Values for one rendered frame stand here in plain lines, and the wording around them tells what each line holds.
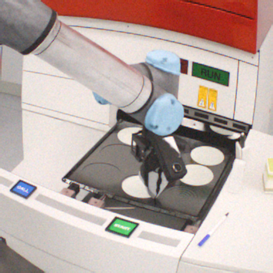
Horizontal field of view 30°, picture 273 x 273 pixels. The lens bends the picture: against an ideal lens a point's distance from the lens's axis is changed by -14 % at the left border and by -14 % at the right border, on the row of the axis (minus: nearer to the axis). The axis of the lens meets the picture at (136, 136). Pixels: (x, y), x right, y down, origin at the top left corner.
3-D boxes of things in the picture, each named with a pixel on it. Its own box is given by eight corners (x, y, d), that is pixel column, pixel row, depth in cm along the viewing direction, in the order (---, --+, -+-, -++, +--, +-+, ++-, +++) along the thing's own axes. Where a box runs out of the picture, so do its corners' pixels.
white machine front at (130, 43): (24, 105, 190) (30, 9, 170) (245, 165, 165) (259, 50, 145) (20, 109, 188) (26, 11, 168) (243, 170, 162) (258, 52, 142)
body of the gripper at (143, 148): (157, 148, 137) (161, 103, 131) (176, 166, 131) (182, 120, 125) (129, 156, 133) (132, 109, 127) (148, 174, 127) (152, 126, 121)
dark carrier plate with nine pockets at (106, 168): (124, 122, 168) (124, 120, 167) (232, 152, 157) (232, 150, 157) (68, 179, 140) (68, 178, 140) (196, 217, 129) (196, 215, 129)
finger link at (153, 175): (143, 188, 138) (147, 156, 134) (156, 200, 134) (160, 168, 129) (133, 190, 137) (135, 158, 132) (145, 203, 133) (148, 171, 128)
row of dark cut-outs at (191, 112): (112, 95, 171) (112, 88, 170) (247, 132, 157) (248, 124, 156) (111, 96, 170) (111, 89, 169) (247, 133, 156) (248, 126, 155)
